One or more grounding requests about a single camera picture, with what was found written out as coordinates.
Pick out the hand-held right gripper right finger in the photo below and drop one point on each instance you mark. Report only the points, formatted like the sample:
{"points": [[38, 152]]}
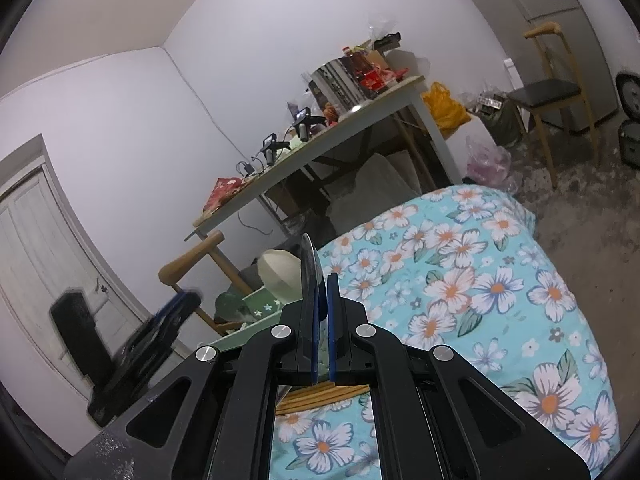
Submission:
{"points": [[331, 350]]}

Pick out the black round appliance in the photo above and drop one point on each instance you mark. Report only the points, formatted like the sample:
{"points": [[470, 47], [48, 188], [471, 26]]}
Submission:
{"points": [[627, 92]]}

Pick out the bundle of wooden chopsticks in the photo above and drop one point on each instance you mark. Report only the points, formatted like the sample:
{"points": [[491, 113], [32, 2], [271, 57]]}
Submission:
{"points": [[320, 399]]}

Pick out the dark green bag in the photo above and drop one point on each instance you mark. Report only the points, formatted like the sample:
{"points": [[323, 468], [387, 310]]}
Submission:
{"points": [[505, 127]]}

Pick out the grey sack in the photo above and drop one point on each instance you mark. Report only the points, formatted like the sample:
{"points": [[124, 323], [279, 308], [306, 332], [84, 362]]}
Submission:
{"points": [[375, 185]]}

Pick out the blue floral blanket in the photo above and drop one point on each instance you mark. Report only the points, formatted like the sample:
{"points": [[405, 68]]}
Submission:
{"points": [[475, 285]]}

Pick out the purple plastic bag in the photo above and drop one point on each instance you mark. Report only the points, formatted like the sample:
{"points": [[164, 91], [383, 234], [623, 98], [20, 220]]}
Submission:
{"points": [[487, 160]]}

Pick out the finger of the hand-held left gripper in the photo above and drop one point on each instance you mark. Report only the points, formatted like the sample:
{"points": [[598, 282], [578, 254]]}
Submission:
{"points": [[172, 310]]}

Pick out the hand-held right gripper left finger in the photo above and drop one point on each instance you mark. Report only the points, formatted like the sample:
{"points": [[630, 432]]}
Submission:
{"points": [[315, 360]]}

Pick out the white door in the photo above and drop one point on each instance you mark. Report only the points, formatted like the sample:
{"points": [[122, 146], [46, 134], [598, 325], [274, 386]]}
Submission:
{"points": [[35, 260]]}

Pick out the red snack box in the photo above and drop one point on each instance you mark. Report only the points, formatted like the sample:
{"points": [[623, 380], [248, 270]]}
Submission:
{"points": [[380, 80]]}

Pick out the orange plastic bag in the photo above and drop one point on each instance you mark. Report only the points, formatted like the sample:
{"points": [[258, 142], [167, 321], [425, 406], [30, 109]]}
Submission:
{"points": [[445, 110]]}

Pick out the long white table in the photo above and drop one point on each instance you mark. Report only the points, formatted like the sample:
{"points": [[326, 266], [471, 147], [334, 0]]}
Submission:
{"points": [[300, 160]]}

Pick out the red snack packet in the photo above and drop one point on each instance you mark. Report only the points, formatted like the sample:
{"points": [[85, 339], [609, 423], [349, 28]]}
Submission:
{"points": [[225, 192]]}

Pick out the white ceramic spoon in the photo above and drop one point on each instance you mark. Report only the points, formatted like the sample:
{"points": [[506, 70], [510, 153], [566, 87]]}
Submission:
{"points": [[277, 272]]}

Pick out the black case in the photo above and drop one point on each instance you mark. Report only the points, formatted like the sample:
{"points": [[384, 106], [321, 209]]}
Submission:
{"points": [[630, 145]]}

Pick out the wooden chair black seat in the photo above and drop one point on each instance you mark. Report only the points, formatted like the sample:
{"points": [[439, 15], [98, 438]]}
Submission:
{"points": [[190, 262], [547, 92]]}

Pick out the black handheld camera device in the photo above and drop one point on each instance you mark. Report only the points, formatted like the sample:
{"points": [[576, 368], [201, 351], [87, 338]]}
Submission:
{"points": [[270, 149], [304, 122]]}

